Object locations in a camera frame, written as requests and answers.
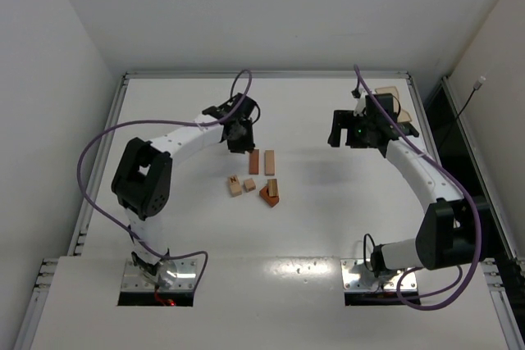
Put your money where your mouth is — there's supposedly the clear orange plastic box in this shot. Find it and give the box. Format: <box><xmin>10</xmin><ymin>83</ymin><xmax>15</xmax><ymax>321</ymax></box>
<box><xmin>375</xmin><ymin>86</ymin><xmax>412</xmax><ymax>123</ymax></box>

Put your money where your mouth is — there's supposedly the metal base plate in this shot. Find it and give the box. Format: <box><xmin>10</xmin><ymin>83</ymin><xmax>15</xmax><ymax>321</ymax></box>
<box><xmin>340</xmin><ymin>258</ymin><xmax>405</xmax><ymax>295</ymax></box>
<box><xmin>121</xmin><ymin>259</ymin><xmax>197</xmax><ymax>293</ymax></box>

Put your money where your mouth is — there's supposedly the light wood cube block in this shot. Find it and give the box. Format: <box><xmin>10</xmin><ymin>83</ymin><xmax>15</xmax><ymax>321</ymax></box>
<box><xmin>229</xmin><ymin>184</ymin><xmax>242</xmax><ymax>197</ymax></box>

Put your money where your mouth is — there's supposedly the red-brown long block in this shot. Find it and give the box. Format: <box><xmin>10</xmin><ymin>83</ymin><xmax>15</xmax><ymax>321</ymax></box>
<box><xmin>249</xmin><ymin>149</ymin><xmax>259</xmax><ymax>175</ymax></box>

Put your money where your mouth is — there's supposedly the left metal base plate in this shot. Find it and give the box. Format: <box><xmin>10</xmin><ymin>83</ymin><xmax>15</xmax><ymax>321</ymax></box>
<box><xmin>121</xmin><ymin>259</ymin><xmax>197</xmax><ymax>293</ymax></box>

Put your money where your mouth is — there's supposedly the small plain wood cube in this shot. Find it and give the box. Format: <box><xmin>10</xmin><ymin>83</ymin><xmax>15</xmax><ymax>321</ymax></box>
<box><xmin>244</xmin><ymin>178</ymin><xmax>257</xmax><ymax>193</ymax></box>

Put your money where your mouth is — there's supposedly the light wood long block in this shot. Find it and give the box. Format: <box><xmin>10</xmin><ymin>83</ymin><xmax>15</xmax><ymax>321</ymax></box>
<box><xmin>264</xmin><ymin>150</ymin><xmax>276</xmax><ymax>176</ymax></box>

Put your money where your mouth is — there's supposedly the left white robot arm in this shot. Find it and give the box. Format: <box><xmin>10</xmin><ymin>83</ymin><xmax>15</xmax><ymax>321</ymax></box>
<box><xmin>111</xmin><ymin>93</ymin><xmax>260</xmax><ymax>282</ymax></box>

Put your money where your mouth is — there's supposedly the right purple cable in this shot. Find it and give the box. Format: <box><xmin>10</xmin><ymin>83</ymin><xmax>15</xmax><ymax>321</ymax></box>
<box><xmin>352</xmin><ymin>63</ymin><xmax>484</xmax><ymax>311</ymax></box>

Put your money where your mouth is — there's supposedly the wood cube letter N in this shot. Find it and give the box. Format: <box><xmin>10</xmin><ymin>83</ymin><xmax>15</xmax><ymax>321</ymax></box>
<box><xmin>228</xmin><ymin>175</ymin><xmax>240</xmax><ymax>186</ymax></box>

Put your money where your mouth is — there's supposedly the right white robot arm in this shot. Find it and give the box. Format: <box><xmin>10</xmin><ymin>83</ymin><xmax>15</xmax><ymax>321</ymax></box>
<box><xmin>327</xmin><ymin>93</ymin><xmax>490</xmax><ymax>276</ymax></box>

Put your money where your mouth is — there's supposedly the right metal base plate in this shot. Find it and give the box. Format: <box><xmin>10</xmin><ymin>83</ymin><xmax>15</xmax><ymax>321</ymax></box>
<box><xmin>340</xmin><ymin>258</ymin><xmax>405</xmax><ymax>295</ymax></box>

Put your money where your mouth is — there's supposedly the dark-topped wood block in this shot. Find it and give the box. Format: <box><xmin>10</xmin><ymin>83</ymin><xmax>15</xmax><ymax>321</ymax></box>
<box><xmin>267</xmin><ymin>179</ymin><xmax>279</xmax><ymax>198</ymax></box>

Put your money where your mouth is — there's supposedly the red-brown arch block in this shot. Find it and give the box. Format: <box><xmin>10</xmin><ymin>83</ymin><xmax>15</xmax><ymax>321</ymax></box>
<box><xmin>259</xmin><ymin>186</ymin><xmax>280</xmax><ymax>207</ymax></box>

